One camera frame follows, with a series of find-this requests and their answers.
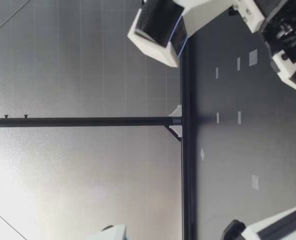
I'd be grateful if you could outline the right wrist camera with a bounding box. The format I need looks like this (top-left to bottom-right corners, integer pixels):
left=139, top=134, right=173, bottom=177
left=127, top=0, right=267, bottom=68

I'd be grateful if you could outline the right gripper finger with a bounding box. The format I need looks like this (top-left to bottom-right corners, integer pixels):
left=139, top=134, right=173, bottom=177
left=272, top=49, right=296, bottom=96

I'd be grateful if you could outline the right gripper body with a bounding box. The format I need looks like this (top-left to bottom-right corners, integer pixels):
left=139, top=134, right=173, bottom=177
left=256, top=0, right=296, bottom=65

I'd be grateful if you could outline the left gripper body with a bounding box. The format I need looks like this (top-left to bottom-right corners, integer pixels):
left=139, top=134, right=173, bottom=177
left=222, top=219, right=247, bottom=240

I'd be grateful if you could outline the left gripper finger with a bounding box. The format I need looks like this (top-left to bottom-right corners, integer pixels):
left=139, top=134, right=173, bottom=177
left=239, top=201, right=296, bottom=240

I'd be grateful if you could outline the black frame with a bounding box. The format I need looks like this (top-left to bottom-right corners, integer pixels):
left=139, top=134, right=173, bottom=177
left=0, top=37, right=198, bottom=240

